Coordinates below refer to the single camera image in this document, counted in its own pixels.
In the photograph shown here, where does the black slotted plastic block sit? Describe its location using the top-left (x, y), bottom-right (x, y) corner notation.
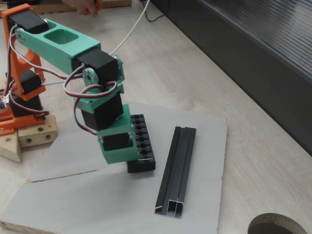
top-left (125, 114), bottom-right (156, 174)

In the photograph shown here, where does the orange plastic handle part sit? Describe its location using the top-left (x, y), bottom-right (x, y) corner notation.
top-left (84, 0), bottom-right (102, 16)

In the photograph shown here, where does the beige wooden block with hole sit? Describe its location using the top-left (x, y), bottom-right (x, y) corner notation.
top-left (0, 129), bottom-right (22, 163)

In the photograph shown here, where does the person's bare hand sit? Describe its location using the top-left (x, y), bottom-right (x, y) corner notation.
top-left (60, 0), bottom-right (98, 17)

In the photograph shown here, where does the grey board with wooden edge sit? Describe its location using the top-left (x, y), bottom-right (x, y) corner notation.
top-left (0, 101), bottom-right (228, 234)

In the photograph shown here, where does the black aluminium profile bar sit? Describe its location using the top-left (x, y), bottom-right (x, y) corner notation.
top-left (154, 126), bottom-right (197, 218)

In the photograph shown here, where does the wooden block with screw holes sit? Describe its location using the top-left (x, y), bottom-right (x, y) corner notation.
top-left (18, 114), bottom-right (58, 148)

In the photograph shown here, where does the light wooden plank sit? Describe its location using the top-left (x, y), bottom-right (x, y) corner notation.
top-left (29, 0), bottom-right (132, 14)

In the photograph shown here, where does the red controller circuit board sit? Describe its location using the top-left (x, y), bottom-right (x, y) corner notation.
top-left (0, 89), bottom-right (8, 113)

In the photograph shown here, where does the horizontal window blind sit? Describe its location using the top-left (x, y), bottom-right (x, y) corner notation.
top-left (199, 0), bottom-right (312, 81)

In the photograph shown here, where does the long looping servo wire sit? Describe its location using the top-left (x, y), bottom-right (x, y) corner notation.
top-left (63, 63), bottom-right (117, 136)

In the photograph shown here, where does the white USB cable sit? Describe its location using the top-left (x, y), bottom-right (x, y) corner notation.
top-left (43, 0), bottom-right (151, 86)

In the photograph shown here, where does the short servo wire at base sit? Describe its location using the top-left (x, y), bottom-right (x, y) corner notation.
top-left (9, 94), bottom-right (50, 120)

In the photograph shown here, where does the thin black power cable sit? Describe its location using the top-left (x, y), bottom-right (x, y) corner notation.
top-left (140, 0), bottom-right (170, 22)

